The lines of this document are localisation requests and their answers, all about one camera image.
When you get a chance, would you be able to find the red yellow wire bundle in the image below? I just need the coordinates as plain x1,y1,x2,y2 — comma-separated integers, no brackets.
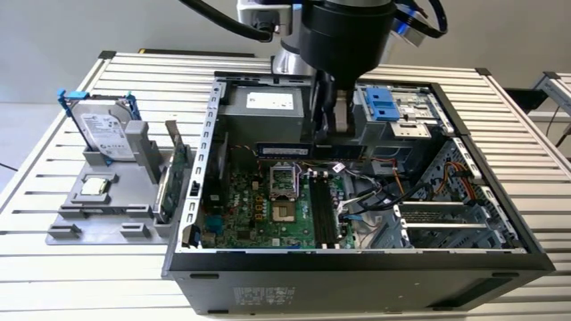
439,161,479,203

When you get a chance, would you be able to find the metal socket cover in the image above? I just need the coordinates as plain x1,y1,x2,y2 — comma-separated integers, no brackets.
270,162,298,201

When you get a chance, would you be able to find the hard disk in blue carrier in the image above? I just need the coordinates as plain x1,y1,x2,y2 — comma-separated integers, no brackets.
56,88,143,167

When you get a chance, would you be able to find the black box behind table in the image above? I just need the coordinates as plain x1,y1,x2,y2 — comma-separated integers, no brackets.
503,87,549,111

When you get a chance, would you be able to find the metal disk bay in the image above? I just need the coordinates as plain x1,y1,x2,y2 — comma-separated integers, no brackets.
395,200,514,250

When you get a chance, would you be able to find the grey parts rack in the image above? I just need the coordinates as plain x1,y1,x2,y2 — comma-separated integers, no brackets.
43,122,198,247

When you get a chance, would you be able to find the aluminium frame table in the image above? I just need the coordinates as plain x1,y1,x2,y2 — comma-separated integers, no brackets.
533,71,571,116

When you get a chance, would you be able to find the thin black camera cable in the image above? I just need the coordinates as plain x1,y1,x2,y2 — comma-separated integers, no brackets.
396,0,450,39

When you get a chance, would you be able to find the green graphics card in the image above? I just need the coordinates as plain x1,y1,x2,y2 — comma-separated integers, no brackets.
154,122,192,225

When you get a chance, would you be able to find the green motherboard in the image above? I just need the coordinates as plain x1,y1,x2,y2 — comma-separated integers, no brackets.
200,143,358,250

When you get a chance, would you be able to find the RAM stick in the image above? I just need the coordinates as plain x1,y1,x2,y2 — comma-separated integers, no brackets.
255,141,370,161
62,207,151,215

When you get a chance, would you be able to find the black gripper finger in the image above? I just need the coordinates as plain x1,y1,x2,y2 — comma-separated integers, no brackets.
332,82,354,144
311,72,335,143

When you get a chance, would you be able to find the silver CPU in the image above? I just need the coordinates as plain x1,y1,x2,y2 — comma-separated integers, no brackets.
79,179,111,197

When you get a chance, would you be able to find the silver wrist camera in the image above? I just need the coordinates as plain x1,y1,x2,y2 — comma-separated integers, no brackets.
392,19,430,48

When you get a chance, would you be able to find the CPU socket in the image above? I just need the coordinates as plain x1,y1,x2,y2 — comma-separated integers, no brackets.
271,199,298,223

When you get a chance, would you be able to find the black PC case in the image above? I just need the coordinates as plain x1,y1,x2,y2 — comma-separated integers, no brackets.
160,70,557,315

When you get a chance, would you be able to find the black cable bundle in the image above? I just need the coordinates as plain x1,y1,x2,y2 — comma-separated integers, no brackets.
350,182,432,215

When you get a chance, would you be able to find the thin orange wire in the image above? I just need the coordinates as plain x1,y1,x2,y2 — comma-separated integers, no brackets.
391,160,406,195

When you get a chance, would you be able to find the twisted orange black wire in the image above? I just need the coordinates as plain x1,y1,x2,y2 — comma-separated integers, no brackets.
230,144,266,178

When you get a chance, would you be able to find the grey power supply unit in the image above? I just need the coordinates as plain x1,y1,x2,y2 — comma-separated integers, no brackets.
218,85,306,168

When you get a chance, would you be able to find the light grey wrist camera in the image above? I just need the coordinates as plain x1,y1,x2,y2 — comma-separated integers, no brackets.
236,0,306,35

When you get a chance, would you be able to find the blue plastic drive latch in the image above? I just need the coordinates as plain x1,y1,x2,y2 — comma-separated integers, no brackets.
364,87,399,122

